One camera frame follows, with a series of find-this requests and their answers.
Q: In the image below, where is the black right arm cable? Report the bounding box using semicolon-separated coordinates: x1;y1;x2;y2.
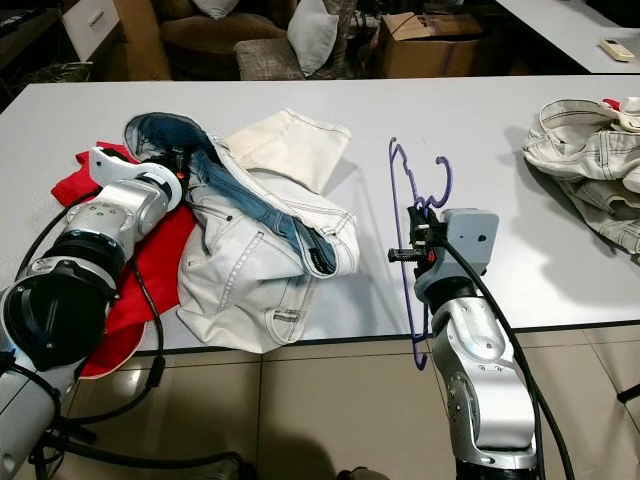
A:
440;240;576;480

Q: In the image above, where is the brown armchair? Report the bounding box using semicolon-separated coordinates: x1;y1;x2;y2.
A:
155;0;301;81

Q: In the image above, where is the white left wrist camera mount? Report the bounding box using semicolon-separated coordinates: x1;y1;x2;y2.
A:
88;146;186;206

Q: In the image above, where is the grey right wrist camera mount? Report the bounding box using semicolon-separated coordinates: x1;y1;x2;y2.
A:
443;208;501;273

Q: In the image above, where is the brown wooden board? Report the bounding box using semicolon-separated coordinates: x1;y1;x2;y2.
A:
110;0;173;83

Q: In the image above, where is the white table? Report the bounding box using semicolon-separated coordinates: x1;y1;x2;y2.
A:
495;0;640;73
0;75;640;356

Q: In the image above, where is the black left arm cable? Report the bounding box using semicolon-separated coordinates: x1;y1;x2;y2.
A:
15;195;241;473

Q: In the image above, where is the cardboard box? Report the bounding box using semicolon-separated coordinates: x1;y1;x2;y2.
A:
378;12;486;79

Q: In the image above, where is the white panel with handle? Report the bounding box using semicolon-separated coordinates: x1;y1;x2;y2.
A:
60;0;121;63

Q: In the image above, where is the patterned grey cushion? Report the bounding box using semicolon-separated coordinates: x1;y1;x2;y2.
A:
235;38;321;81

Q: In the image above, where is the white remote control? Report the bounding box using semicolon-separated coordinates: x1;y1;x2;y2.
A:
600;38;640;63

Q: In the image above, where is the cream folded garment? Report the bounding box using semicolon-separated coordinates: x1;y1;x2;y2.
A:
222;108;354;196

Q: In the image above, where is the dark wooden desk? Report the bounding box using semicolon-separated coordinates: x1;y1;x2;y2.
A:
0;8;66;86

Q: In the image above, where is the white pillow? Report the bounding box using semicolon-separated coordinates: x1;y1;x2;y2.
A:
285;0;341;76
192;0;241;19

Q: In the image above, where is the purple plastic hanger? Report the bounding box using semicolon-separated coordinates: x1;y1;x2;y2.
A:
388;138;455;373

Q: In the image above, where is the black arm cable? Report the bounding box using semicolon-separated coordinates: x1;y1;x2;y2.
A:
15;195;241;473
440;240;576;480

